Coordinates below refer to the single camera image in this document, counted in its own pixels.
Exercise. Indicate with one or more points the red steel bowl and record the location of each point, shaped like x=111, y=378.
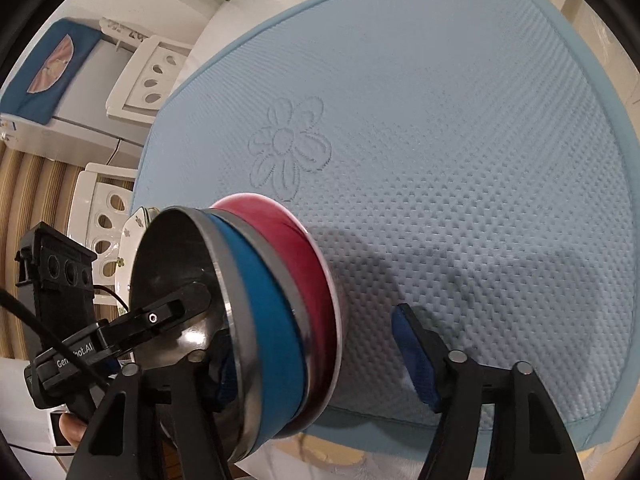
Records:
x=305, y=260

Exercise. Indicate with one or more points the blue steel bowl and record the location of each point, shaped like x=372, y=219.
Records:
x=270, y=320

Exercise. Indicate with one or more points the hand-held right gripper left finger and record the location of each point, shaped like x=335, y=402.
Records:
x=227, y=375

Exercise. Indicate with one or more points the white refrigerator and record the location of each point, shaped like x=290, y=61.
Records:
x=75, y=110

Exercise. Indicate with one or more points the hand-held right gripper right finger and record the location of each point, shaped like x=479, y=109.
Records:
x=415, y=355

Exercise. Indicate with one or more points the white floral plate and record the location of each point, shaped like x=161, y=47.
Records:
x=131, y=240

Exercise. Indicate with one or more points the light blue textured mat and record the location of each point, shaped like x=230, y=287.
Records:
x=450, y=160

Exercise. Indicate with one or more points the white chair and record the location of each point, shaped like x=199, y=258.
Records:
x=135, y=105
x=85, y=200

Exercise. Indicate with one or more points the blue cloth with pink print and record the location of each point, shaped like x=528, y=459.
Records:
x=82, y=35

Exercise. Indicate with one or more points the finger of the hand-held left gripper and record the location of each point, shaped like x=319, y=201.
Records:
x=165, y=312

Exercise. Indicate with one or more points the person's left hand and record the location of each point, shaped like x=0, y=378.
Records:
x=72, y=430

